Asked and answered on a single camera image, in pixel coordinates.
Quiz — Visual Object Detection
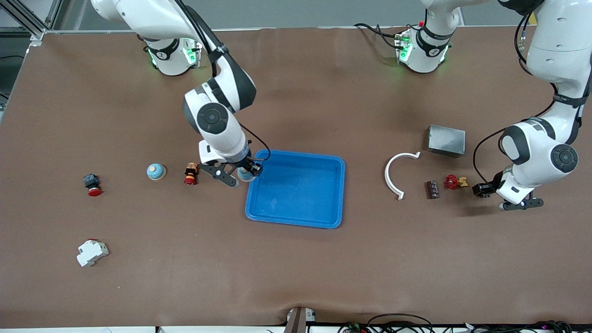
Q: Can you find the blue plastic tray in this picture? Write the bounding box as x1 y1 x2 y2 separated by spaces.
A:
245 149 346 229

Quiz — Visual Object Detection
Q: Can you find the silver metal power supply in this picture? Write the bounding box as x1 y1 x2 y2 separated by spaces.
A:
427 124 466 158

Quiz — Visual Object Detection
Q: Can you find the red push button blue base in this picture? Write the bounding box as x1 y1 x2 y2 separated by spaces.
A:
83 173 103 197

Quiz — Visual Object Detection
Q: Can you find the white circuit breaker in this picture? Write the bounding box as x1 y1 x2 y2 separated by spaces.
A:
76 239 110 268

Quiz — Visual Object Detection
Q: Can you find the brass valve red handle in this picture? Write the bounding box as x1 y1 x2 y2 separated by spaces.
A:
444 174 469 191

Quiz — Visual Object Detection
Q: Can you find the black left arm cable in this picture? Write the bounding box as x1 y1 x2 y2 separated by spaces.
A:
473 13 560 185

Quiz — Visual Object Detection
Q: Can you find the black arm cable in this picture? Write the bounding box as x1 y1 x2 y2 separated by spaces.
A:
173 0 272 162
473 13 560 185

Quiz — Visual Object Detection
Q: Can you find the white curved pipe bracket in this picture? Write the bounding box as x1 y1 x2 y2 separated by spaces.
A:
384 151 421 201

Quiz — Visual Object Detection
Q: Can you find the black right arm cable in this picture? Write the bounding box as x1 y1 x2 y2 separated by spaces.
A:
173 0 272 162

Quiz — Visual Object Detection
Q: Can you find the black looped cable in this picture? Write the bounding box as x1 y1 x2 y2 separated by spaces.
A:
338 313 435 333

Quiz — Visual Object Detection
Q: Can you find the black cable bundle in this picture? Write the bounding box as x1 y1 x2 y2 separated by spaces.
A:
462 320 592 333

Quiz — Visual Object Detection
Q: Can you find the dark camera post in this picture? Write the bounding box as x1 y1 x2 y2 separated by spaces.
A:
284 307 317 333

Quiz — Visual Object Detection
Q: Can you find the black base cable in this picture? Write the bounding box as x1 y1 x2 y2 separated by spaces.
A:
354 22 403 49

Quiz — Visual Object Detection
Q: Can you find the aluminium frame extrusion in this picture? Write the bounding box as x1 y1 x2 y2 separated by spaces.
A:
0 0 63 47

